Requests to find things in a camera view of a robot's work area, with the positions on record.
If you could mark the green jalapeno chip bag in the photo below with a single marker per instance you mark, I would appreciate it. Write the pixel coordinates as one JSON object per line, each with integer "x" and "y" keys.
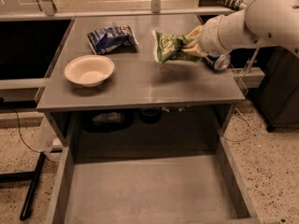
{"x": 168, "y": 47}

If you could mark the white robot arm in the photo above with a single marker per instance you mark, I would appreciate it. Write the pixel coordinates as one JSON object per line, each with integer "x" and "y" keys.
{"x": 262, "y": 23}

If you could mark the white paper bowl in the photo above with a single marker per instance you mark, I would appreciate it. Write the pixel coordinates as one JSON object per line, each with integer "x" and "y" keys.
{"x": 89, "y": 70}

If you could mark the grey counter cabinet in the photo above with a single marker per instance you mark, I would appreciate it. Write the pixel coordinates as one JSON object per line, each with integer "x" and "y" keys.
{"x": 188, "y": 92}

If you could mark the black metal stand leg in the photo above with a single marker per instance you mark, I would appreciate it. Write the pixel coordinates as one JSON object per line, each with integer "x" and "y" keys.
{"x": 33, "y": 178}

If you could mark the dark cabinet at right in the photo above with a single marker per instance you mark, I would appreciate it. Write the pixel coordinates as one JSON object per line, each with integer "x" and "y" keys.
{"x": 278, "y": 95}

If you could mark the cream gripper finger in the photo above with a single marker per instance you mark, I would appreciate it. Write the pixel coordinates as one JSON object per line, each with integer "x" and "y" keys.
{"x": 194, "y": 51}
{"x": 195, "y": 33}

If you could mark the open grey drawer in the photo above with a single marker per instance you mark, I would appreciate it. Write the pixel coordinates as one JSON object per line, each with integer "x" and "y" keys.
{"x": 179, "y": 170}

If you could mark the blue chip bag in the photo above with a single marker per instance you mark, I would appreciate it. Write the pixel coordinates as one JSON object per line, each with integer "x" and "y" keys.
{"x": 104, "y": 40}

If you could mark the blue soda can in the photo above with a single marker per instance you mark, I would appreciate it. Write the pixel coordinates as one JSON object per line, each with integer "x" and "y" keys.
{"x": 219, "y": 63}

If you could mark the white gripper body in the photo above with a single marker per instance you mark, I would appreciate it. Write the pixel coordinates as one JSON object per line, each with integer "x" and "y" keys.
{"x": 207, "y": 36}

